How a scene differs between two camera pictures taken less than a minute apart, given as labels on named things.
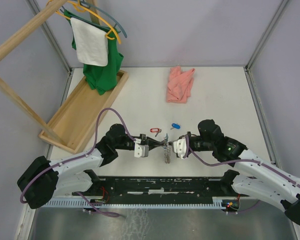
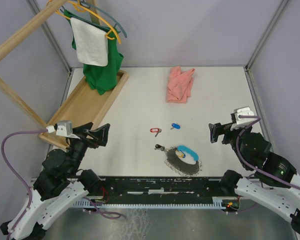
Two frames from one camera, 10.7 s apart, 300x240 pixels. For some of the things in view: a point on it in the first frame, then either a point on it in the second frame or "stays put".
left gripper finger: (155, 142) -> (81, 131)
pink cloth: (179, 85) stays put
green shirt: (103, 79) stays put
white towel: (91, 43) stays put
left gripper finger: (151, 148) -> (102, 134)
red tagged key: (155, 130) stays put
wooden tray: (77, 119) stays put
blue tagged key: (175, 126) stays put
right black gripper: (188, 134) -> (217, 128)
